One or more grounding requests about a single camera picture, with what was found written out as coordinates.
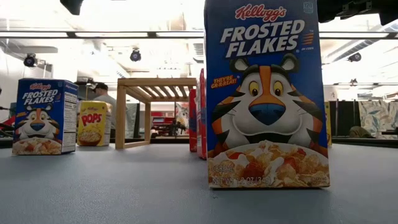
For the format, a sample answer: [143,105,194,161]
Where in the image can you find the black aluminium table frame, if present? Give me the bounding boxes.
[0,136,398,149]

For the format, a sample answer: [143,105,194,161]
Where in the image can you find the black partition panel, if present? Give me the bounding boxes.
[329,100,360,138]

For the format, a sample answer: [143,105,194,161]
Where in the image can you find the overhead light bar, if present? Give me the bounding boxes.
[0,30,398,40]

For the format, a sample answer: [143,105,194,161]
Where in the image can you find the person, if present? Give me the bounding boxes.
[92,82,118,130]

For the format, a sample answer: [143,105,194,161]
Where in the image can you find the olive green bag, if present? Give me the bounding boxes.
[348,126,376,139]

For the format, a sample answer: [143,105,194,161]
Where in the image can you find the yellow Corn Pops cereal box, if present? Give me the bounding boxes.
[76,100,112,147]
[324,101,333,147]

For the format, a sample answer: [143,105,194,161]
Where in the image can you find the wooden slatted shelf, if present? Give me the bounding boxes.
[114,77,197,150]

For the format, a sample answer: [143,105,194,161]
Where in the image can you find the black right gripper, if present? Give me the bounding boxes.
[317,0,398,26]

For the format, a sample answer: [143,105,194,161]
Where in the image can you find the floral patterned cloth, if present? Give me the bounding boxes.
[357,100,398,140]

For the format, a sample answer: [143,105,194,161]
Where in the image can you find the red Froot Loops cereal box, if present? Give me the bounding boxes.
[195,68,208,161]
[188,88,198,153]

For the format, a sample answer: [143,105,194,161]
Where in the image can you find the blue Frosted Flakes cereal box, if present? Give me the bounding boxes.
[11,77,79,156]
[203,0,331,189]

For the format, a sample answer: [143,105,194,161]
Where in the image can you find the white cloth curtain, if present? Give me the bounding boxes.
[124,102,140,139]

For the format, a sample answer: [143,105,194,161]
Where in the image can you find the grey ceiling duct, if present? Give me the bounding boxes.
[322,17,398,65]

